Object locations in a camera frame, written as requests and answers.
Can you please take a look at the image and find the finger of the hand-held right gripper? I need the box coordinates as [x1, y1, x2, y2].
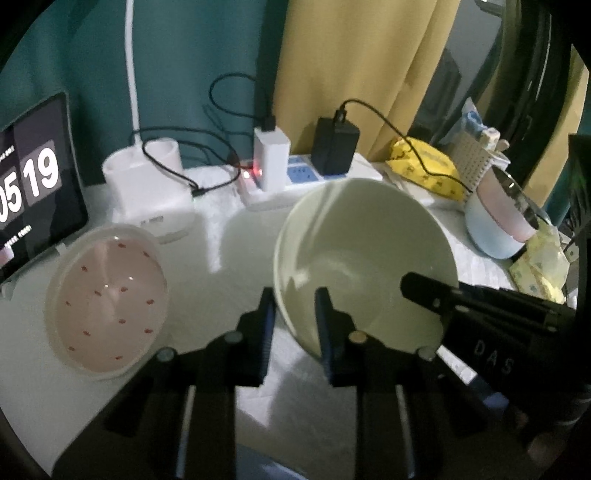
[399, 272, 575, 333]

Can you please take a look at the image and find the black charger cable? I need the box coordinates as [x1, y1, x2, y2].
[335, 98, 474, 195]
[210, 74, 278, 132]

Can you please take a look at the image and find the yellow curtain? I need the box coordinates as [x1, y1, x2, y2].
[272, 0, 591, 204]

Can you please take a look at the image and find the blue snack bag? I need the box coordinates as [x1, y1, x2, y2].
[459, 99, 502, 144]

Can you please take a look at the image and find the black lamp cable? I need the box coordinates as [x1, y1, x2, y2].
[131, 127, 243, 200]

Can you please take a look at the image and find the black round frame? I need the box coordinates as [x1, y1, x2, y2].
[499, 0, 575, 185]

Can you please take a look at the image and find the pink steel-lined bowl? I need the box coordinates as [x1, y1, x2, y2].
[478, 166, 550, 243]

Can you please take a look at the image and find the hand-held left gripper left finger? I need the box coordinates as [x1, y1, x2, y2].
[51, 286, 278, 480]

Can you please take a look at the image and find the light blue bowl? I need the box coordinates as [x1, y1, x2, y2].
[464, 191, 527, 260]

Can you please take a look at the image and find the tablet with clock display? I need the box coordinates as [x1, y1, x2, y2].
[0, 92, 89, 284]

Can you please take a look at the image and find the white charger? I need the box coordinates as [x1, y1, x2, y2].
[253, 128, 291, 192]

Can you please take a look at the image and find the teal curtain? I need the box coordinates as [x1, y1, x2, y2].
[0, 0, 296, 185]

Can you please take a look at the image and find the black charger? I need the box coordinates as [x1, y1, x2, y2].
[311, 117, 361, 176]

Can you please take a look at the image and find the pink speckled bowl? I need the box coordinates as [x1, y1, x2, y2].
[45, 224, 168, 380]

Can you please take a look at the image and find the cream bowl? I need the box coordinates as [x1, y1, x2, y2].
[273, 178, 459, 363]

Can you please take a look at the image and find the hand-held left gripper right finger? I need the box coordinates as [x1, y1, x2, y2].
[314, 286, 541, 480]

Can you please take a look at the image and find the white power strip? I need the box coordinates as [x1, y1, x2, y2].
[238, 154, 384, 210]

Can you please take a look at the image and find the white textured tablecloth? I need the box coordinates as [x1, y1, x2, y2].
[0, 161, 578, 480]

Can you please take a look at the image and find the white perforated basket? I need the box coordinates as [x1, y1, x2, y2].
[450, 131, 511, 195]

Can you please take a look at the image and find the open yellow tissue pack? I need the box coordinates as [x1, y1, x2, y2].
[510, 222, 571, 303]

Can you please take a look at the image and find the yellow packet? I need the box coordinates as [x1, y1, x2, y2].
[385, 136, 465, 201]

